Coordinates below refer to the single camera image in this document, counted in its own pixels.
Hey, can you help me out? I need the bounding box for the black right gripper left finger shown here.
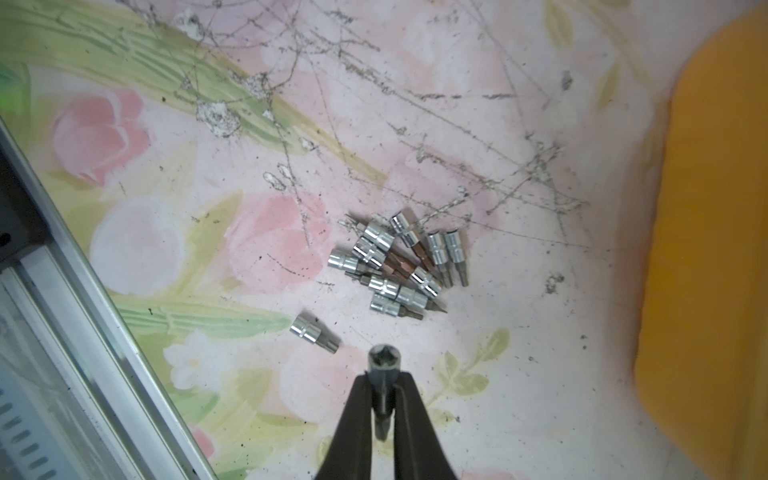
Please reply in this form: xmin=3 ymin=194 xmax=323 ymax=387
xmin=315 ymin=374 xmax=373 ymax=480

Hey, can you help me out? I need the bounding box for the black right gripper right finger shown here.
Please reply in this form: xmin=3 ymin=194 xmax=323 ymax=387
xmin=394 ymin=372 xmax=458 ymax=480

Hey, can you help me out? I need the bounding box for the star socket bit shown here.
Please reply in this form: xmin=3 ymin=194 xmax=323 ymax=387
xmin=367 ymin=344 xmax=401 ymax=442

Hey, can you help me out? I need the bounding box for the lone metal bit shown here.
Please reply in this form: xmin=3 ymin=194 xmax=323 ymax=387
xmin=290 ymin=312 xmax=340 ymax=354

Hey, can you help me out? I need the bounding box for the yellow plastic storage box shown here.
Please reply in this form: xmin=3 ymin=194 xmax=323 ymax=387
xmin=634 ymin=5 xmax=767 ymax=479

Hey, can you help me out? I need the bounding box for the pile of metal bits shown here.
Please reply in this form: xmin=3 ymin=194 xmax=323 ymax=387
xmin=327 ymin=214 xmax=448 ymax=320

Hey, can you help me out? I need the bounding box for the aluminium mounting rail frame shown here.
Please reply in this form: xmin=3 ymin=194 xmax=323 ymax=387
xmin=1 ymin=130 xmax=214 ymax=479

